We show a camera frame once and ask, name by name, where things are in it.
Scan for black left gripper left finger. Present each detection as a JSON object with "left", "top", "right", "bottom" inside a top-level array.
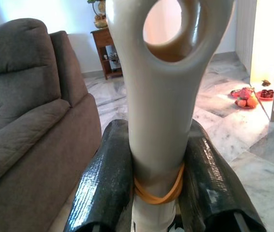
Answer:
[{"left": 63, "top": 119, "right": 135, "bottom": 232}]

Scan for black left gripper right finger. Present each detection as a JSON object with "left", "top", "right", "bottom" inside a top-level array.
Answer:
[{"left": 178, "top": 119, "right": 267, "bottom": 232}]

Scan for beige plastic handle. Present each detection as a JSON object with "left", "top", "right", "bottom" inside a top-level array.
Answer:
[{"left": 105, "top": 0, "right": 235, "bottom": 232}]

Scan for orange rubber band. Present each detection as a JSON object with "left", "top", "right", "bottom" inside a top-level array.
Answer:
[{"left": 133, "top": 163, "right": 185, "bottom": 205}]

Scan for plate of fruits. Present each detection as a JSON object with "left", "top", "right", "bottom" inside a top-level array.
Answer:
[{"left": 234, "top": 88, "right": 259, "bottom": 109}]

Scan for brown fabric sofa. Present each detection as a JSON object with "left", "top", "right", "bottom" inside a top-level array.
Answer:
[{"left": 0, "top": 18, "right": 103, "bottom": 232}]

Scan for thin wooden stick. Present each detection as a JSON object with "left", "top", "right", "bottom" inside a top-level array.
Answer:
[{"left": 252, "top": 88, "right": 271, "bottom": 121}]

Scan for red tray with brown cups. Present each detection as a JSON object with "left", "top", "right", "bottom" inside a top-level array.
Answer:
[{"left": 256, "top": 88, "right": 274, "bottom": 101}]

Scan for small figurines on shelf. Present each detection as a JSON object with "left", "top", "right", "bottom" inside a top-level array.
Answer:
[{"left": 102, "top": 45, "right": 122, "bottom": 66}]

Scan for brown wooden side table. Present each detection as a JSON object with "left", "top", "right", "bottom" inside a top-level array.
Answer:
[{"left": 90, "top": 28, "right": 123, "bottom": 80}]

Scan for white folding door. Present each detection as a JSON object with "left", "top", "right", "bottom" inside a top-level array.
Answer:
[{"left": 234, "top": 0, "right": 258, "bottom": 84}]

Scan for brass ornamental vase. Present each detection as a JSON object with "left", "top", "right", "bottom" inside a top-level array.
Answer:
[{"left": 92, "top": 0, "right": 109, "bottom": 29}]

